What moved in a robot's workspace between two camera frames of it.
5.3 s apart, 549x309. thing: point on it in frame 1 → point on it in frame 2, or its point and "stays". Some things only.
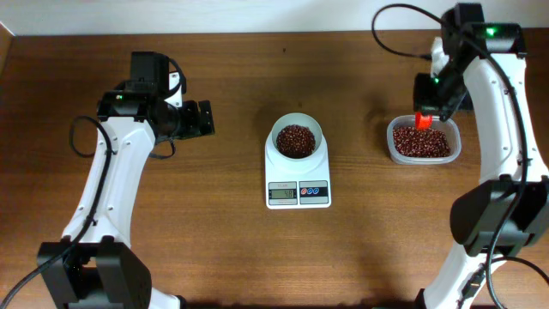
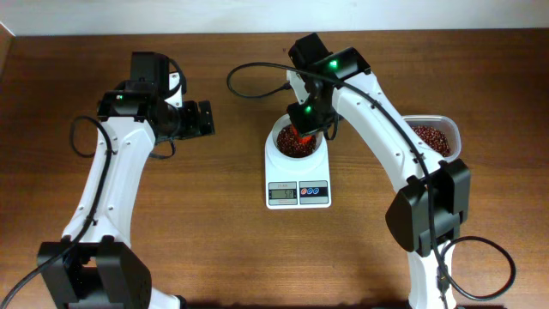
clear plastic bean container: (411, 146) stays
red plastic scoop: (423, 122) → (302, 139)
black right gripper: (435, 106) → (310, 126)
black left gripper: (206, 117) stays
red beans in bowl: (295, 142) stays
